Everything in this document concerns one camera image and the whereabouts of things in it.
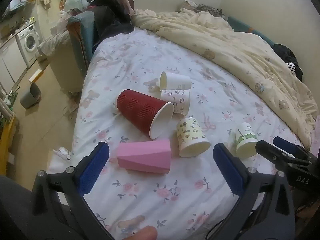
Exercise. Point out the white green print paper cup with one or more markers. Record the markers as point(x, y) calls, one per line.
point(245, 140)

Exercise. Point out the pink faceted cup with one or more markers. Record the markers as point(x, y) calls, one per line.
point(145, 156)

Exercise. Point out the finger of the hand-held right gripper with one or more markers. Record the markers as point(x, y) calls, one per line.
point(268, 151)
point(287, 145)

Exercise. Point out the grey waste bin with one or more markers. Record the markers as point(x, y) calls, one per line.
point(30, 95)

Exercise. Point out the patterned pillow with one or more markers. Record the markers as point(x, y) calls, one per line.
point(202, 7)

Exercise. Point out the yellow cartoon print paper cup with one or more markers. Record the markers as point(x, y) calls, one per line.
point(191, 136)

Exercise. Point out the cream bear print blanket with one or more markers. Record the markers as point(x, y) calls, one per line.
point(225, 45)

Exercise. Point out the white cabinet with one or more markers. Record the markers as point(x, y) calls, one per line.
point(10, 60)

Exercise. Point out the dark clothes pile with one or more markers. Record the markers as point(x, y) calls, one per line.
point(112, 15)

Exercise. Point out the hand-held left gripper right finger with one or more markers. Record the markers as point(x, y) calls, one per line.
point(228, 172)

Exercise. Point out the small cardboard box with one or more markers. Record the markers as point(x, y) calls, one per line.
point(35, 76)

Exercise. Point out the yellow stand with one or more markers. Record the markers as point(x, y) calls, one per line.
point(7, 142)

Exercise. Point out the bed with floral sheet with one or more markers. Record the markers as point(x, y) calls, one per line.
point(140, 62)

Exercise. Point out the white washing machine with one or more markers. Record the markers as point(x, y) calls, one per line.
point(28, 42)

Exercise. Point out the teal bed side board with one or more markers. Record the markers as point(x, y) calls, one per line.
point(250, 28)

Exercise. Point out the plain white paper cup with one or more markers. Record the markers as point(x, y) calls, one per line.
point(176, 80)

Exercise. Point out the floral cloth bundle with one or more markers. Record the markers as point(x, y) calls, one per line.
point(51, 42)

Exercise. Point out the black striped clothing heap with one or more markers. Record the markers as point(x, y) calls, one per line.
point(288, 57)

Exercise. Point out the white cartoon print paper cup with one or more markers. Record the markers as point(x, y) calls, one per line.
point(176, 101)

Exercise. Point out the teal bed end board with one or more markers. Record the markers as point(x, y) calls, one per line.
point(81, 32)

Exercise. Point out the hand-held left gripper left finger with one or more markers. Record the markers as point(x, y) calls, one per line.
point(93, 170)

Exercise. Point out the person's left hand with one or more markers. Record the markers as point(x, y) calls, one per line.
point(143, 233)

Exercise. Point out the red ribbed paper cup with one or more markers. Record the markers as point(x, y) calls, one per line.
point(142, 113)

